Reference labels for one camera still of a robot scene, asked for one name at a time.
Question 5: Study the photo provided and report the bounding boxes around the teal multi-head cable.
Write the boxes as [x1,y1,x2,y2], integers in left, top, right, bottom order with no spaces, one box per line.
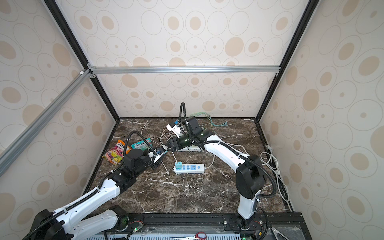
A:
[208,116,229,128]

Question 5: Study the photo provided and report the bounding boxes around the white power cords bundle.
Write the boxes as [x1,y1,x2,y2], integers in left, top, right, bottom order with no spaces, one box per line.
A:
[206,141,290,203]

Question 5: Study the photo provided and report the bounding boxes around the red handled scissors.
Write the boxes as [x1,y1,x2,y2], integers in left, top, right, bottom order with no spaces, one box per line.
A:
[170,232,207,240]

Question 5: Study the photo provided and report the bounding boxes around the teal candy bag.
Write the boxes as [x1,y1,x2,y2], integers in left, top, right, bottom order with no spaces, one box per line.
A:
[131,138,153,151]

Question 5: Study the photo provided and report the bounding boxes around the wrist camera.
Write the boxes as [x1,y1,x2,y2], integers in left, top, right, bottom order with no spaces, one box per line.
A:
[154,147,168,163]
[167,121,186,138]

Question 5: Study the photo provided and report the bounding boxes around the white multicolour power strip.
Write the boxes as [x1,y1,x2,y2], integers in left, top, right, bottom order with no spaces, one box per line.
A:
[178,146,202,152]

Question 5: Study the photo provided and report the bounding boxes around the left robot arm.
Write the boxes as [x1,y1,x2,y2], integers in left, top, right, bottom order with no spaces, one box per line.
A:
[24,131,168,240]

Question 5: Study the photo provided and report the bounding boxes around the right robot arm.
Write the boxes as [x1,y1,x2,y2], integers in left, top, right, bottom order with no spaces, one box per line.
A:
[165,102,278,220]

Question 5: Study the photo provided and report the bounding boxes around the teal charger plug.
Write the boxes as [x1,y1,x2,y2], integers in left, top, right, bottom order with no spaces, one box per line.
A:
[175,162,183,169]

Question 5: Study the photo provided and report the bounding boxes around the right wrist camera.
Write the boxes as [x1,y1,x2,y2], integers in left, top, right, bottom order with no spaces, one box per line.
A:
[167,121,186,138]

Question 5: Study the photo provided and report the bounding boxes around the orange Fox's candy bag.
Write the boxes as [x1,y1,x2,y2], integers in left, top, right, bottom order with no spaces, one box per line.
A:
[103,140,125,165]

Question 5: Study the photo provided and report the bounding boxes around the diagonal aluminium rail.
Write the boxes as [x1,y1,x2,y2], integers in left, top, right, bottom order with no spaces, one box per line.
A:
[1,70,91,175]

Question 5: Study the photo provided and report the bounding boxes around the horizontal aluminium rail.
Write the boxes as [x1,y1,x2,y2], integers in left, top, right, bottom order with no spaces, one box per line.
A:
[90,66,280,74]

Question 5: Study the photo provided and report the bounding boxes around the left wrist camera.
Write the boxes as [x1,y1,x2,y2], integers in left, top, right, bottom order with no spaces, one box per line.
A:
[154,147,168,163]

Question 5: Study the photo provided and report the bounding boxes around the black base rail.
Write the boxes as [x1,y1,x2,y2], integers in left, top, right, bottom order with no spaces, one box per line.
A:
[59,211,313,240]

